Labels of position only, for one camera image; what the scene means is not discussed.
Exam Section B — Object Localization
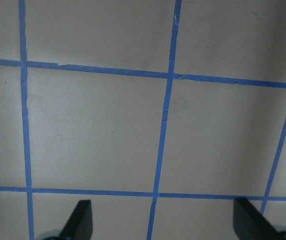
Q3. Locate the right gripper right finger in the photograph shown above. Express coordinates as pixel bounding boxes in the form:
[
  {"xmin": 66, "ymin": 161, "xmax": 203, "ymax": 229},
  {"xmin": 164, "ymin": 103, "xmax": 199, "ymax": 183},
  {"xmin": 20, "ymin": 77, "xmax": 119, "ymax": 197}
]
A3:
[{"xmin": 233, "ymin": 197, "xmax": 285, "ymax": 240}]

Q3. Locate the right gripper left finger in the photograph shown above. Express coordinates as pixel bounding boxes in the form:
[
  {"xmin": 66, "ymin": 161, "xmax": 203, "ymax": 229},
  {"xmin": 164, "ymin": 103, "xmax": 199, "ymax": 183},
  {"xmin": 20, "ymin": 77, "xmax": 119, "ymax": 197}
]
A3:
[{"xmin": 60, "ymin": 200, "xmax": 93, "ymax": 240}]

